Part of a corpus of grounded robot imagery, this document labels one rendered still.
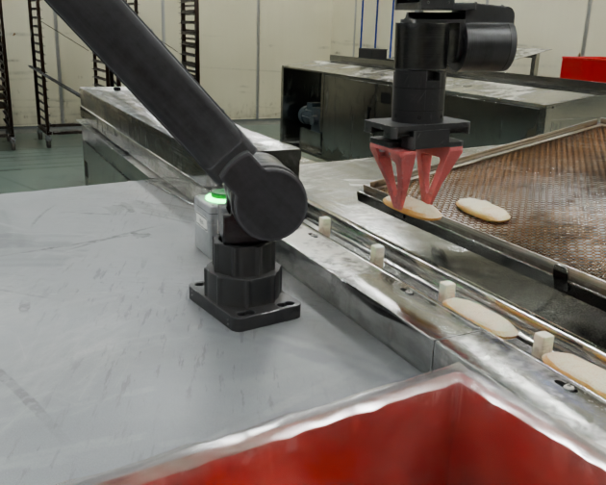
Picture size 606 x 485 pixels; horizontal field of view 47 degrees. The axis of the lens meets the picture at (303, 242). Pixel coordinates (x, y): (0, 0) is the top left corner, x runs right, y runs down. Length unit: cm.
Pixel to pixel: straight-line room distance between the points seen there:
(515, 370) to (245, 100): 776
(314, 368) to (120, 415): 18
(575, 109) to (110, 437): 326
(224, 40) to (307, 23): 105
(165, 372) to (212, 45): 751
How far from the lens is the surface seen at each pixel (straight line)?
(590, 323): 84
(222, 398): 61
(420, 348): 66
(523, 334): 71
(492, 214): 92
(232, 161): 70
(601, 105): 377
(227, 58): 816
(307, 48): 856
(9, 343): 75
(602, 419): 56
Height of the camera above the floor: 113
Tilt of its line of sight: 17 degrees down
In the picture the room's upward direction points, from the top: 2 degrees clockwise
